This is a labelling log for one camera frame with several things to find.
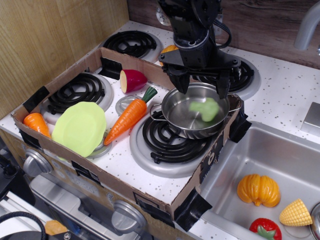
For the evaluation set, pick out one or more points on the red toy radish half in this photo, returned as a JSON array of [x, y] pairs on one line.
[[132, 80]]

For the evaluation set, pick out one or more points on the silver oven door handle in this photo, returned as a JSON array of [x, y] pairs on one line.
[[69, 205]]

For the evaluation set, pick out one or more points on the stainless steel pot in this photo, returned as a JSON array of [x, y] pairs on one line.
[[189, 124]]

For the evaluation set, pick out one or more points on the silver sink basin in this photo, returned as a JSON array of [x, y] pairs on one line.
[[291, 161]]

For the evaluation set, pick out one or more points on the green toy broccoli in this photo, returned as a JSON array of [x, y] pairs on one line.
[[207, 109]]

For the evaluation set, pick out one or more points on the left silver oven knob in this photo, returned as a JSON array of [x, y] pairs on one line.
[[35, 164]]

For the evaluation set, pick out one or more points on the black burner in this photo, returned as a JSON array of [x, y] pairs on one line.
[[86, 87], [161, 152], [138, 44], [244, 78]]

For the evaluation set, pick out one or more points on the large orange toy carrot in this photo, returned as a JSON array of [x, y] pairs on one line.
[[130, 116]]

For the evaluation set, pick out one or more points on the light green plastic plate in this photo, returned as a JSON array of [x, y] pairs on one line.
[[81, 128]]

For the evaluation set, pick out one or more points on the silver stove centre knob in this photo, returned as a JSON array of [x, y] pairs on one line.
[[124, 102]]

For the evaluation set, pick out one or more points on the silver faucet handle base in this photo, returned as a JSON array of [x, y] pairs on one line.
[[311, 122]]

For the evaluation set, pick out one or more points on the front right black burner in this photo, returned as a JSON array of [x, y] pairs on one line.
[[161, 152]]

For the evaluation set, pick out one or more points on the hanging metal strainer ladle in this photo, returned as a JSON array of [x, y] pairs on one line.
[[162, 17]]

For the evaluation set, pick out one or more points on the right silver oven knob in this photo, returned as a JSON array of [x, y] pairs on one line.
[[127, 219]]

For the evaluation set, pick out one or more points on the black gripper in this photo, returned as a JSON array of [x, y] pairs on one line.
[[201, 57]]

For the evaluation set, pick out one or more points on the silver disc under plate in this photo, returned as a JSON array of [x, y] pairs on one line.
[[101, 149]]

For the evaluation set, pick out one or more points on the front left black burner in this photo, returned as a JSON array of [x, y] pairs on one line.
[[86, 87]]

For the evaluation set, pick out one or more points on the back right black burner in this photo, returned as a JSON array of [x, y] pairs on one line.
[[244, 78]]

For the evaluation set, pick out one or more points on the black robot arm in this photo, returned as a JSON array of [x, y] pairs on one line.
[[192, 19]]

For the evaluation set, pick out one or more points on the orange toy piece on floor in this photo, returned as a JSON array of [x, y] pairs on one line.
[[54, 227]]

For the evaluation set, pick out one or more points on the silver oven knob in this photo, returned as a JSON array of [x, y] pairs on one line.
[[127, 219], [35, 164]]

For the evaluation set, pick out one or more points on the orange toy pumpkin on stove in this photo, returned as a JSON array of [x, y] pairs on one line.
[[170, 48]]

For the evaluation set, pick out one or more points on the red toy strawberry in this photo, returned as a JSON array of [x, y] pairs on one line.
[[266, 228]]

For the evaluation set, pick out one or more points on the yellow toy corn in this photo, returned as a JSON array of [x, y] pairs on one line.
[[296, 214]]

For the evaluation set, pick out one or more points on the brown cardboard fence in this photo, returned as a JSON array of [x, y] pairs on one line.
[[187, 205]]

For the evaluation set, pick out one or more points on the silver faucet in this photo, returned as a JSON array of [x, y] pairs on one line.
[[307, 27]]

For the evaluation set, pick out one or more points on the back left black burner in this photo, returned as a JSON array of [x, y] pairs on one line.
[[138, 44]]

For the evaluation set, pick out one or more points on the orange toy pumpkin in sink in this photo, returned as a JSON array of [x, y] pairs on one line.
[[260, 190]]

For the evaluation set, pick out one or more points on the small orange toy carrot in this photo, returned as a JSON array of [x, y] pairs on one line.
[[36, 122]]

